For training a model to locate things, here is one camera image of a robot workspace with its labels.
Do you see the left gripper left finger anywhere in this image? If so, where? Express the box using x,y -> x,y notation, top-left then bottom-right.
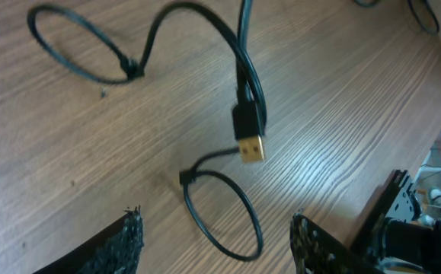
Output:
36,206 -> 144,274

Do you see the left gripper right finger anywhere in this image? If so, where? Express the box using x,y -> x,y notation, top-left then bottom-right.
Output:
289,212 -> 386,274

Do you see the black usb cable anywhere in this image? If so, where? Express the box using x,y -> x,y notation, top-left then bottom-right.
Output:
26,0 -> 269,164
178,146 -> 265,263
353,0 -> 441,36

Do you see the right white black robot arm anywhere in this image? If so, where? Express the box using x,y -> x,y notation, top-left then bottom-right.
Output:
379,219 -> 441,273

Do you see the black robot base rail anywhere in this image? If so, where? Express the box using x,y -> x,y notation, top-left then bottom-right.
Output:
350,170 -> 422,256

